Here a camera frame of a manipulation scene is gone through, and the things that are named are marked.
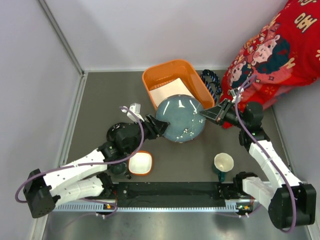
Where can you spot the blue striped necktie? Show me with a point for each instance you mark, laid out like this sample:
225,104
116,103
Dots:
212,83

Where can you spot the black round plate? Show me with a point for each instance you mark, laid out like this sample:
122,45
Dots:
115,129

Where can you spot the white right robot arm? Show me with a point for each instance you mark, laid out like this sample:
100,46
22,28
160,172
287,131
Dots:
289,201

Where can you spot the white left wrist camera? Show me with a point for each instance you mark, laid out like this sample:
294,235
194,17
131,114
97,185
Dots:
133,112

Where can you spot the green mug white inside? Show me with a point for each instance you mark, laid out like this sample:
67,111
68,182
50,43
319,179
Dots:
222,164

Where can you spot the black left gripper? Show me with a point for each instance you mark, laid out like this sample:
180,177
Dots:
156,128

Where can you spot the orange plastic bin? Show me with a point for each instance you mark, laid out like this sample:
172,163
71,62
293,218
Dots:
162,74

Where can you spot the blue-grey round plate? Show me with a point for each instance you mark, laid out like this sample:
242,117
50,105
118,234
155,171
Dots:
182,112

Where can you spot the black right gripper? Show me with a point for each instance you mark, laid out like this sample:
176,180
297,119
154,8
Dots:
214,113

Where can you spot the red patterned cloth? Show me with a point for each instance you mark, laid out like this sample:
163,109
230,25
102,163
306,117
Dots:
283,56

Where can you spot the white square bowl orange rim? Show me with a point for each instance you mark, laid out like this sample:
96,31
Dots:
141,163

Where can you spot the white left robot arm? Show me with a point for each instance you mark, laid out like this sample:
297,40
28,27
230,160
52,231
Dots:
86,176

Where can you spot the white square plate black rim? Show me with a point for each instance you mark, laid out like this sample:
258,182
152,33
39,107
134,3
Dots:
165,90

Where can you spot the black base bar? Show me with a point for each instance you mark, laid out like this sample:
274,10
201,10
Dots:
173,194

